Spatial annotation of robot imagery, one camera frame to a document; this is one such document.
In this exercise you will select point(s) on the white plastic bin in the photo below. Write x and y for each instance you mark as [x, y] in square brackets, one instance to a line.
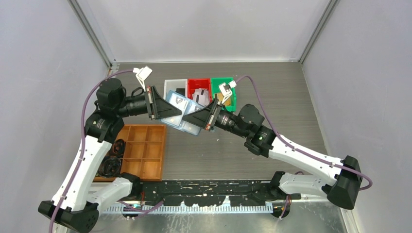
[173, 84]

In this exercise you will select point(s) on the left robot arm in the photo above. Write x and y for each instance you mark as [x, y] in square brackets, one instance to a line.
[72, 206]

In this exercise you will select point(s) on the red plastic bin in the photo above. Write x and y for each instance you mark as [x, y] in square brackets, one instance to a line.
[203, 83]

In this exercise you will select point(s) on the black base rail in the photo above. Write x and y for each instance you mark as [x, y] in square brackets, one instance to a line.
[205, 193]

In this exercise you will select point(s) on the white cards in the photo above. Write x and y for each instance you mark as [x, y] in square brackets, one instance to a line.
[201, 96]

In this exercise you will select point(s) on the wooden compartment tray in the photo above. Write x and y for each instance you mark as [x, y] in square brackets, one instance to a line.
[138, 150]

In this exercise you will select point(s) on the blue card holder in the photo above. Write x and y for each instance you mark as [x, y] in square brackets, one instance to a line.
[186, 106]

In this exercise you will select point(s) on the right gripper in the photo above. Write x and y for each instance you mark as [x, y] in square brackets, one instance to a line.
[206, 117]

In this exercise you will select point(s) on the gold cards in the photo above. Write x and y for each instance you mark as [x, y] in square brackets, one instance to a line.
[224, 100]

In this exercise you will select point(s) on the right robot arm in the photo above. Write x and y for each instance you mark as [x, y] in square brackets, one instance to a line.
[338, 180]

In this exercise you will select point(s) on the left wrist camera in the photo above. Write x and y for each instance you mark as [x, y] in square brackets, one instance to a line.
[142, 74]

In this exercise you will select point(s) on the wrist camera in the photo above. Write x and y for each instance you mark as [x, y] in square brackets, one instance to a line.
[142, 74]
[227, 88]

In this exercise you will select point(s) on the black cards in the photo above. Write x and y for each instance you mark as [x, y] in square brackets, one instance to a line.
[181, 91]

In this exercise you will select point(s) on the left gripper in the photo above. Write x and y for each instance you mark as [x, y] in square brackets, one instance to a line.
[160, 108]

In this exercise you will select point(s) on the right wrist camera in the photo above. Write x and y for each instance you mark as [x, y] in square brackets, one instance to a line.
[227, 88]

